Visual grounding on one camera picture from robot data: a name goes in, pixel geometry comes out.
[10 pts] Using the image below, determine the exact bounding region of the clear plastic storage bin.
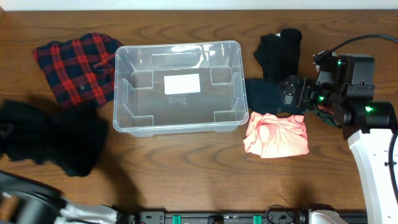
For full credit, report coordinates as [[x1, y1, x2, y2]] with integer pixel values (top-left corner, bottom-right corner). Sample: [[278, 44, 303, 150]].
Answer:
[[113, 40, 249, 137]]

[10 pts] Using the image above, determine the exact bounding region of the red navy plaid shirt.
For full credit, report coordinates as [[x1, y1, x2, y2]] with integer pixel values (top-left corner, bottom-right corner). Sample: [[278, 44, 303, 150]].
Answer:
[[32, 32, 123, 108]]

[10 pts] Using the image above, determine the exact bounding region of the black garment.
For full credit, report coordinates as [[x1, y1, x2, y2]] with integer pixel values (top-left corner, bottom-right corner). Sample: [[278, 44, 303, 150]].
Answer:
[[253, 28, 302, 82], [1, 100, 108, 177]]

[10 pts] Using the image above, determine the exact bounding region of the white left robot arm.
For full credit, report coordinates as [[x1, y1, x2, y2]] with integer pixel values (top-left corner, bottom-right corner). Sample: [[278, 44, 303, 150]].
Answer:
[[1, 171, 136, 224]]

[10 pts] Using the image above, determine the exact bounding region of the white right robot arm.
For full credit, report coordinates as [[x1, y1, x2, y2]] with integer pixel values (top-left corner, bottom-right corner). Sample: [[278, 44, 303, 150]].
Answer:
[[279, 52, 397, 223]]

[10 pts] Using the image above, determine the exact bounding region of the dark teal folded shirt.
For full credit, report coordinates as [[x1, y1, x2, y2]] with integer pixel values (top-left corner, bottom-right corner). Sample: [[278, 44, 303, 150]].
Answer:
[[245, 78, 305, 115]]

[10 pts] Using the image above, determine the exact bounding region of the black folded garment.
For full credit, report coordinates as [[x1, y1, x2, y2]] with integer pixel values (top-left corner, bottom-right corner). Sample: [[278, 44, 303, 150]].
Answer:
[[253, 28, 302, 82]]

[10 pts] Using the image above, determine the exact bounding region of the green folded garment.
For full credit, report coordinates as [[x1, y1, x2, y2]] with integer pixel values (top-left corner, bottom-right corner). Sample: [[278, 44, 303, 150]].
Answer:
[[312, 109, 341, 128]]

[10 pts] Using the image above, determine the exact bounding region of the pink crumpled garment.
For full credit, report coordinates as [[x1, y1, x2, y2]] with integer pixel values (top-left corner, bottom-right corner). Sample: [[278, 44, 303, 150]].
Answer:
[[243, 112, 309, 159]]

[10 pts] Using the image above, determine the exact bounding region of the white label in bin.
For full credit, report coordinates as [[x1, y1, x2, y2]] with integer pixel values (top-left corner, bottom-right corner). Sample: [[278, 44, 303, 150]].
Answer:
[[164, 73, 201, 95]]

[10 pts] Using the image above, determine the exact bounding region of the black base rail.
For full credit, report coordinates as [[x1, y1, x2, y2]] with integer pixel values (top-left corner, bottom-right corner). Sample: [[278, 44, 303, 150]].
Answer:
[[132, 204, 368, 224]]

